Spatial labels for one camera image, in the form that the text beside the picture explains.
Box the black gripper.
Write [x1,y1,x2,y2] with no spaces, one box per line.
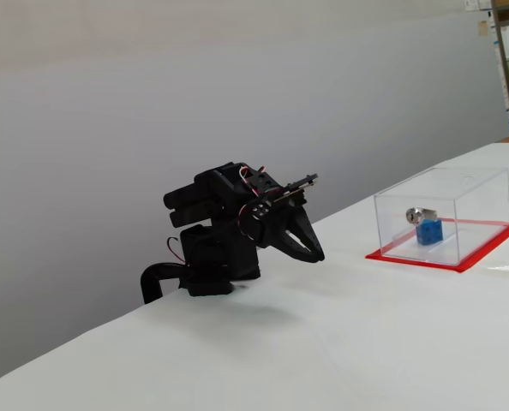
[239,194,326,264]

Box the blue lego brick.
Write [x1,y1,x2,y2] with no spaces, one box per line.
[416,218,445,246]

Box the transparent plastic box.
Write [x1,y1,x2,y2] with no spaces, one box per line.
[373,166,509,267]

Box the silver lock cylinder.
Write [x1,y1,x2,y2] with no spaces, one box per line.
[404,206,440,226]

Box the black table clamp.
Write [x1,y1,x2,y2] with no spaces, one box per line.
[140,263,191,305]

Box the red white servo wire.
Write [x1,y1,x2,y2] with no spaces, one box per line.
[236,165,269,237]
[165,236,186,263]

